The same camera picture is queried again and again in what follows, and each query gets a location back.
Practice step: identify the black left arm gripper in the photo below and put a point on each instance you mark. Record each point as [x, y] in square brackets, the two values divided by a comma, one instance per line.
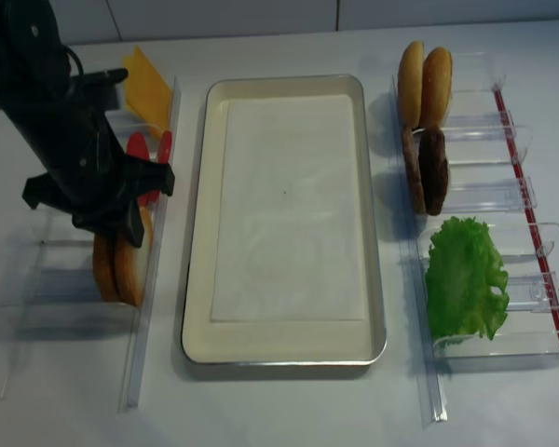
[88, 173]

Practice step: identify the toasted bun slice cut face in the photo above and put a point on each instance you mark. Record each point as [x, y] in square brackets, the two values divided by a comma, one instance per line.
[131, 264]

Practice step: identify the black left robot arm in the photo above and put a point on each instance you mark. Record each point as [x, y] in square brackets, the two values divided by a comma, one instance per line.
[45, 93]

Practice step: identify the red tomato slice front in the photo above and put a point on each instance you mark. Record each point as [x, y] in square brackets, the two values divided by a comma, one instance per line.
[163, 157]

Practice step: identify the brown meat patty rear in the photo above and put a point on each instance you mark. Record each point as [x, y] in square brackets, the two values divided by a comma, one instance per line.
[412, 171]

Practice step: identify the brown meat patty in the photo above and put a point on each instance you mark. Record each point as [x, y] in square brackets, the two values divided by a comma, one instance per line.
[434, 170]
[412, 171]

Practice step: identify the brown meat patty front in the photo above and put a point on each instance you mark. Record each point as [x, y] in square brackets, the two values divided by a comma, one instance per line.
[434, 170]

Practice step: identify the green lettuce leaf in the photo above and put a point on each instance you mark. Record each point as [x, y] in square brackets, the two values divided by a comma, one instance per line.
[466, 281]

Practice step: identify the toasted bun slice left rack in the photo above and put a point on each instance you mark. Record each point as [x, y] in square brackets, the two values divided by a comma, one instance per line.
[103, 268]

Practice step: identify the clear acrylic left rack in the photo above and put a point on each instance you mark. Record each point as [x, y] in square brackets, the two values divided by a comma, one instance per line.
[57, 334]

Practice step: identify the clear acrylic rack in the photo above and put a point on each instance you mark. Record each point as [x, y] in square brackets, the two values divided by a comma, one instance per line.
[486, 151]
[57, 334]

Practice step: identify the silver metal tray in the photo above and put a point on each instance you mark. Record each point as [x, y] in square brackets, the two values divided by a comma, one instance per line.
[207, 341]

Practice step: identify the white paper tray liner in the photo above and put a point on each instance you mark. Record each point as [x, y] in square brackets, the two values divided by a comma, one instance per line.
[289, 245]

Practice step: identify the golden bun rear right rack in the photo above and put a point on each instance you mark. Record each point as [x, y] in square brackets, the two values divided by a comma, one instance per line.
[409, 84]

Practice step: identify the golden bun rack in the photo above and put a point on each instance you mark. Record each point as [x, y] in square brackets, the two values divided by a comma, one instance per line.
[436, 87]
[409, 84]

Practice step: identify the golden bun front right rack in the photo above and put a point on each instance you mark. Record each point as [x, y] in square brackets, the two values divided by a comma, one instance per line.
[436, 87]

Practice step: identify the clear acrylic right rack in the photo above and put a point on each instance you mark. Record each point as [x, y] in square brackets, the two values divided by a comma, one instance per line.
[486, 151]

